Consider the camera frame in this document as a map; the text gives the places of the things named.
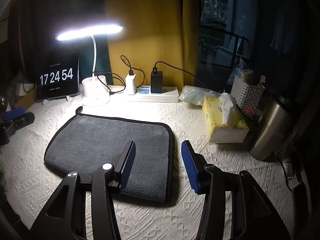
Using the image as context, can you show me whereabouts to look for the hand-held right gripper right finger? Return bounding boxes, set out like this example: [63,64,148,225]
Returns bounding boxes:
[181,140,292,240]

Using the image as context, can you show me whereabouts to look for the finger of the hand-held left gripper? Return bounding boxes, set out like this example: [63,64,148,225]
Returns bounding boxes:
[0,107,35,146]

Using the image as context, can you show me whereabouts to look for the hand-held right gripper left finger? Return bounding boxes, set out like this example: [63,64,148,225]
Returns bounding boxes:
[29,140,136,240]

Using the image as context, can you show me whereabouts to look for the grey towel with black trim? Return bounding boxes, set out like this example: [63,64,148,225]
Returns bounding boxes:
[44,106,175,203]

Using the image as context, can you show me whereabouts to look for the yellow tissue box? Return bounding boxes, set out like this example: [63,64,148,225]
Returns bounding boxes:
[201,92,250,145]

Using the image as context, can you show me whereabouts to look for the tablet showing clock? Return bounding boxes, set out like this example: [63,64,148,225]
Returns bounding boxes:
[35,52,80,102]

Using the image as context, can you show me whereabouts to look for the white textured tablecloth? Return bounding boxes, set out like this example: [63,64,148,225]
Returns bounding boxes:
[0,85,304,240]

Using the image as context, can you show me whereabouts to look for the plastic bag of masks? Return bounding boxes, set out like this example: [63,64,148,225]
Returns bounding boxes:
[179,85,221,106]

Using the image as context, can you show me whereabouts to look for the white power strip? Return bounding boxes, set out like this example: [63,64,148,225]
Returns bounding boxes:
[125,85,179,103]

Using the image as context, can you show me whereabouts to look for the white charger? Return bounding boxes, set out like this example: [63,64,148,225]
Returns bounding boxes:
[125,70,137,95]

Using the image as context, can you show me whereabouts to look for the white desk lamp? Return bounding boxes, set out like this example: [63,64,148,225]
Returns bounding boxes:
[55,23,123,107]

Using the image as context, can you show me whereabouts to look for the black charger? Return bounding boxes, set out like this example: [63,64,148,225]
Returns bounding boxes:
[150,66,164,94]

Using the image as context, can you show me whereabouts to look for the stainless steel tumbler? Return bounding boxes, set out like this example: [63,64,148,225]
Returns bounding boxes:
[250,94,300,161]

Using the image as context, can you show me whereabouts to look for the white plastic basket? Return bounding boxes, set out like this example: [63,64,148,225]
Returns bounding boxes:
[230,75,266,108]

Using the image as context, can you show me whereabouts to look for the yellow curtain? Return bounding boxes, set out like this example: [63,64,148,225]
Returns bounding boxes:
[105,0,202,92]

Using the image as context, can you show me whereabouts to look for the black cable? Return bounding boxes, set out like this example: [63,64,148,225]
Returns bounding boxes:
[120,55,146,88]
[94,72,126,96]
[154,61,225,90]

